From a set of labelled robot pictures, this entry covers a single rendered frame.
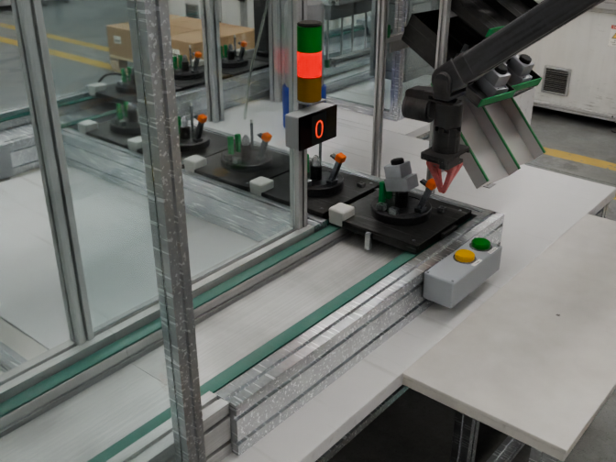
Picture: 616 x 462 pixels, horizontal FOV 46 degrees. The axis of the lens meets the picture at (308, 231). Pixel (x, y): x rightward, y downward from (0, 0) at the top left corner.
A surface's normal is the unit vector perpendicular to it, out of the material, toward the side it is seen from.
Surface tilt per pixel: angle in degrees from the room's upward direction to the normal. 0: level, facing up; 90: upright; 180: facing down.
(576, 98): 90
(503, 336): 0
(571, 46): 90
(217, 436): 90
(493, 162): 45
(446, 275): 0
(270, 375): 0
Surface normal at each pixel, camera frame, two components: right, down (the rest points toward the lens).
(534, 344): 0.00, -0.90
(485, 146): 0.46, -0.40
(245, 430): 0.77, 0.29
